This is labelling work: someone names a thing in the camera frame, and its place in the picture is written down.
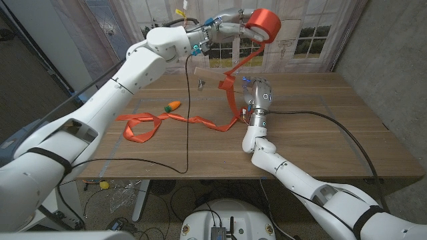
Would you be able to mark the black round floor base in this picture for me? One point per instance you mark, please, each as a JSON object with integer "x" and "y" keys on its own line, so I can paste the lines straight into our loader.
{"x": 161, "y": 186}

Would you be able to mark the small yellow ball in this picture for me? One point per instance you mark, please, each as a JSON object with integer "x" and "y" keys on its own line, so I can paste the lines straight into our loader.
{"x": 104, "y": 185}

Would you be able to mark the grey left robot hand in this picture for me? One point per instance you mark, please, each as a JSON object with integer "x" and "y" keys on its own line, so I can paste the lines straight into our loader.
{"x": 227, "y": 28}

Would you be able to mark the white rolling cart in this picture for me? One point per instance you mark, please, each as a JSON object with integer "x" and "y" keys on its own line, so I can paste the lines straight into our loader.
{"x": 70, "y": 200}

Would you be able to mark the clear plastic bag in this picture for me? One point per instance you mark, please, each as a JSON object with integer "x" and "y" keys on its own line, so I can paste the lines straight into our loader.
{"x": 123, "y": 198}

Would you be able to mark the orange ribbon with spool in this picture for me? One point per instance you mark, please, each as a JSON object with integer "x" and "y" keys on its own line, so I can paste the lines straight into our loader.
{"x": 267, "y": 21}

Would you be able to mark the black floor power adapter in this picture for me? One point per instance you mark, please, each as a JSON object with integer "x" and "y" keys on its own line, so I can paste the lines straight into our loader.
{"x": 116, "y": 226}

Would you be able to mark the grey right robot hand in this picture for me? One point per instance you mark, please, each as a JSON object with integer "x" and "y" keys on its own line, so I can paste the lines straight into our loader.
{"x": 260, "y": 96}

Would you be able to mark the white table leg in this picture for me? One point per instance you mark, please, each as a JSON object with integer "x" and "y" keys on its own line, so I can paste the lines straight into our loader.
{"x": 140, "y": 200}

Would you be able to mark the wooden hanger with metal clips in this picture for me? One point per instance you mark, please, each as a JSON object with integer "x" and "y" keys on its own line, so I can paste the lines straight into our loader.
{"x": 208, "y": 74}

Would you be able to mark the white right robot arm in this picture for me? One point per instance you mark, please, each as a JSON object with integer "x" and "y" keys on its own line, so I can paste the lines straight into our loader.
{"x": 300, "y": 176}

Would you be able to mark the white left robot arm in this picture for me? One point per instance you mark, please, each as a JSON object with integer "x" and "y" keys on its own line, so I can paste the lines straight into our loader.
{"x": 133, "y": 76}

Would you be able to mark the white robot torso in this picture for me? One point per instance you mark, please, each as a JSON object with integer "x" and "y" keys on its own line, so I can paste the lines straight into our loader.
{"x": 230, "y": 213}

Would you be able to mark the toy carrot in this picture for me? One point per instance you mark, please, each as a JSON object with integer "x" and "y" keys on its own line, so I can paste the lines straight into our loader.
{"x": 173, "y": 106}

